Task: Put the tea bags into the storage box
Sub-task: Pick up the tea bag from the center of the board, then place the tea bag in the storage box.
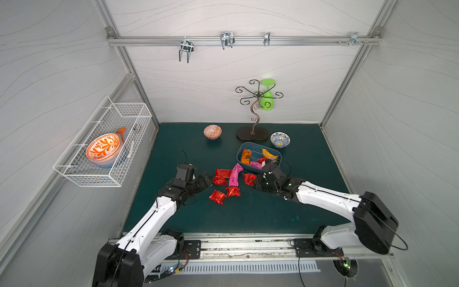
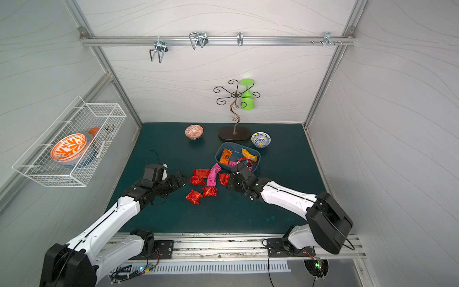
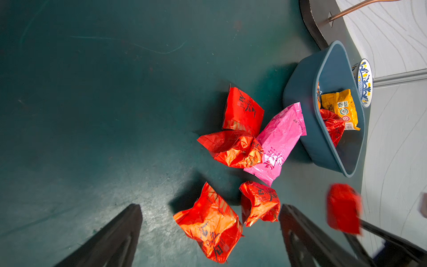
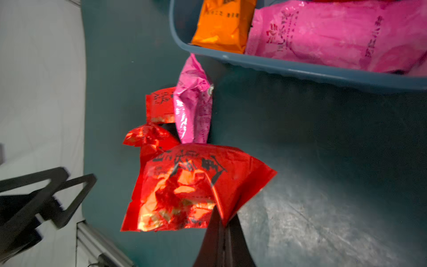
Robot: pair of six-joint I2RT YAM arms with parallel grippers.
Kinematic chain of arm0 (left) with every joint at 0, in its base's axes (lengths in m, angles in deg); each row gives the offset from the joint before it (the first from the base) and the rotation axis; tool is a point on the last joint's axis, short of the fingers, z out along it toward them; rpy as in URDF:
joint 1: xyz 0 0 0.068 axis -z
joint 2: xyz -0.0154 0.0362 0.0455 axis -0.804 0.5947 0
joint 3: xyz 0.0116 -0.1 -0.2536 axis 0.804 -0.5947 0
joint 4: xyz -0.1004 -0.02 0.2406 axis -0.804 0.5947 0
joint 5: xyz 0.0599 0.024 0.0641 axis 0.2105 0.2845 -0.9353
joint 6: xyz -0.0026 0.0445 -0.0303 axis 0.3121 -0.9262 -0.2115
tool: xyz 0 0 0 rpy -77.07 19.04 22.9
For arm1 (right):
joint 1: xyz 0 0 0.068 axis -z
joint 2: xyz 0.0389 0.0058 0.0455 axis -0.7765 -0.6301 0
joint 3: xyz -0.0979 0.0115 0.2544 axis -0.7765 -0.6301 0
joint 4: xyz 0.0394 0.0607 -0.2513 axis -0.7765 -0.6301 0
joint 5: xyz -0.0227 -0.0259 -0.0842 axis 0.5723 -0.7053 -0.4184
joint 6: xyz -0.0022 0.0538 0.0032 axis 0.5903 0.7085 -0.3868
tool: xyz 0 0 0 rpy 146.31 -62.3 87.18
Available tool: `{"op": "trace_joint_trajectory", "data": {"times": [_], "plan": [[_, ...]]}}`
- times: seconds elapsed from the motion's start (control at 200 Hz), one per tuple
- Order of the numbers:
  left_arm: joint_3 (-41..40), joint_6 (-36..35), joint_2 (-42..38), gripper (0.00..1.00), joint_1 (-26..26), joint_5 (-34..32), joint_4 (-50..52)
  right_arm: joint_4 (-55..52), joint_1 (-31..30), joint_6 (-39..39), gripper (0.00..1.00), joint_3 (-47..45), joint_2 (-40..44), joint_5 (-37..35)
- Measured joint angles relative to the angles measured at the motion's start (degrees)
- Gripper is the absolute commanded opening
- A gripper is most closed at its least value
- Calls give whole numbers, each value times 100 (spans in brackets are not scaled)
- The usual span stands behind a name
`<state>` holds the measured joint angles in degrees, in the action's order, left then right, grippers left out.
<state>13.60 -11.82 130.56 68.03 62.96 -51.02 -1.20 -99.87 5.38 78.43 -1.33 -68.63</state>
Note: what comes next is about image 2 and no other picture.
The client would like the metal single hook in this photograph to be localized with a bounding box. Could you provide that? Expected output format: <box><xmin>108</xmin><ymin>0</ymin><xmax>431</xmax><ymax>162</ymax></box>
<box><xmin>237</xmin><ymin>32</ymin><xmax>244</xmax><ymax>47</ymax></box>

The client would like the metal double hook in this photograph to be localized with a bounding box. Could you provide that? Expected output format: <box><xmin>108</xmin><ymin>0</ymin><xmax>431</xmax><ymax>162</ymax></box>
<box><xmin>149</xmin><ymin>37</ymin><xmax>169</xmax><ymax>63</ymax></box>
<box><xmin>189</xmin><ymin>32</ymin><xmax>209</xmax><ymax>50</ymax></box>

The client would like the aluminium top rail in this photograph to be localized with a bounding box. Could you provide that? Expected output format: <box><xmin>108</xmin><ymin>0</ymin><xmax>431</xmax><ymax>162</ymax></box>
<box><xmin>80</xmin><ymin>35</ymin><xmax>357</xmax><ymax>47</ymax></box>

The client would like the orange and blue patterned bowl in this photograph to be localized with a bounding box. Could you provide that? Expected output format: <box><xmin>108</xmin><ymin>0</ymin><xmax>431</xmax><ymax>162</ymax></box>
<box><xmin>185</xmin><ymin>124</ymin><xmax>204</xmax><ymax>140</ymax></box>

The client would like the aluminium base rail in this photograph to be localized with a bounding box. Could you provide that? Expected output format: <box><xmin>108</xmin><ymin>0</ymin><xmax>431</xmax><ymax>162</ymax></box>
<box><xmin>103</xmin><ymin>233</ymin><xmax>367</xmax><ymax>261</ymax></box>

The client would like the green plastic cup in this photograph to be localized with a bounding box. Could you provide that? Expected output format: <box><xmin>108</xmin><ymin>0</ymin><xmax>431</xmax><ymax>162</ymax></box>
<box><xmin>240</xmin><ymin>78</ymin><xmax>255</xmax><ymax>111</ymax></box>

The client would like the metal double hook middle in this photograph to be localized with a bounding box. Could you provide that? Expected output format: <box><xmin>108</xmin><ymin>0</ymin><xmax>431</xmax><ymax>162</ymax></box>
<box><xmin>189</xmin><ymin>32</ymin><xmax>209</xmax><ymax>50</ymax></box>

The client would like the long pink tea bag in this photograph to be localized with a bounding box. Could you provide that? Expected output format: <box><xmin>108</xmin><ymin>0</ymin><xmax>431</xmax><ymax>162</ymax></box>
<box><xmin>206</xmin><ymin>163</ymin><xmax>222</xmax><ymax>187</ymax></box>

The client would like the round black floor port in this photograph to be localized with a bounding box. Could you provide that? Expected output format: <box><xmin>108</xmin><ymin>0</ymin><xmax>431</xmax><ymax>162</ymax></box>
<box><xmin>304</xmin><ymin>258</ymin><xmax>329</xmax><ymax>278</ymax></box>

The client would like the copper mug tree stand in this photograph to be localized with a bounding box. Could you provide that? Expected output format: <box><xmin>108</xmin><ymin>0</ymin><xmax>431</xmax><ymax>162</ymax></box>
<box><xmin>213</xmin><ymin>79</ymin><xmax>260</xmax><ymax>142</ymax></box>

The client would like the metal hook right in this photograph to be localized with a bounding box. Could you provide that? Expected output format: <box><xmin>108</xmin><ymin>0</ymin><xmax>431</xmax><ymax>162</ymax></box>
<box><xmin>311</xmin><ymin>32</ymin><xmax>343</xmax><ymax>47</ymax></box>

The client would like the blue yellow patterned small bowl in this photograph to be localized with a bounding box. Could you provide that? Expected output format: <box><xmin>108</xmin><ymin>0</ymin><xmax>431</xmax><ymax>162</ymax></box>
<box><xmin>251</xmin><ymin>132</ymin><xmax>271</xmax><ymax>149</ymax></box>

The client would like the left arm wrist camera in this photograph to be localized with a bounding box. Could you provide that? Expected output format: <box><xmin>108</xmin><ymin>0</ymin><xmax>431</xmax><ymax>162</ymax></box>
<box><xmin>143</xmin><ymin>164</ymin><xmax>168</xmax><ymax>182</ymax></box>

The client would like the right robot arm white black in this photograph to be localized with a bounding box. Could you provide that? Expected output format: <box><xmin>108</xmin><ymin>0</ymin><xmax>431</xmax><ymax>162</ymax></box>
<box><xmin>228</xmin><ymin>163</ymin><xmax>355</xmax><ymax>255</ymax></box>

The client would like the white wire wall basket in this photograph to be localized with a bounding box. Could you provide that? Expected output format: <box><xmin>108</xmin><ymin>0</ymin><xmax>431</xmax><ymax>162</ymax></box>
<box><xmin>12</xmin><ymin>96</ymin><xmax>126</xmax><ymax>187</ymax></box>

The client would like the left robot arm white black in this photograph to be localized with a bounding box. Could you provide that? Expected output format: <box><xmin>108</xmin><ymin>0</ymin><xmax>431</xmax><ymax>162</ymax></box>
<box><xmin>39</xmin><ymin>172</ymin><xmax>187</xmax><ymax>287</ymax></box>

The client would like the yellow orange tea bag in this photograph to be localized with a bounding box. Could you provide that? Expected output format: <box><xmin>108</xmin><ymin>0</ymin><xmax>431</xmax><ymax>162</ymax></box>
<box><xmin>241</xmin><ymin>148</ymin><xmax>258</xmax><ymax>162</ymax></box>

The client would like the white vent strip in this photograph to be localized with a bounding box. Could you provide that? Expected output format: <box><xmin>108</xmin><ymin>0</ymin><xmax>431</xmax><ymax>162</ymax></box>
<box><xmin>109</xmin><ymin>260</ymin><xmax>291</xmax><ymax>276</ymax></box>

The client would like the teal plastic storage box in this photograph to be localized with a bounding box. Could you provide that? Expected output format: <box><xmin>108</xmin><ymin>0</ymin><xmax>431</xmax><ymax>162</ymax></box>
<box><xmin>215</xmin><ymin>142</ymin><xmax>261</xmax><ymax>172</ymax></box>

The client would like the orange white floral bowl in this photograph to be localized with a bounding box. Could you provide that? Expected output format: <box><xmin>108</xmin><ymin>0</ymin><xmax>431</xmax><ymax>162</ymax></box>
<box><xmin>50</xmin><ymin>133</ymin><xmax>89</xmax><ymax>166</ymax></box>

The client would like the metal double hook left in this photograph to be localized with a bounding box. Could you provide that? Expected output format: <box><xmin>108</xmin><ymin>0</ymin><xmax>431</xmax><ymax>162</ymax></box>
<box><xmin>149</xmin><ymin>37</ymin><xmax>169</xmax><ymax>63</ymax></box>

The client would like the orange spoon in basket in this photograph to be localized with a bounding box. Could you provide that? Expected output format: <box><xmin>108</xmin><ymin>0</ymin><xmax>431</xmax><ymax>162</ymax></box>
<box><xmin>88</xmin><ymin>127</ymin><xmax>99</xmax><ymax>145</ymax></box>

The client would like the small red tea bag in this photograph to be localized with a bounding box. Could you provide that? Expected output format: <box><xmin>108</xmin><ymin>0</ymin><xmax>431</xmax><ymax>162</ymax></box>
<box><xmin>203</xmin><ymin>186</ymin><xmax>218</xmax><ymax>197</ymax></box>

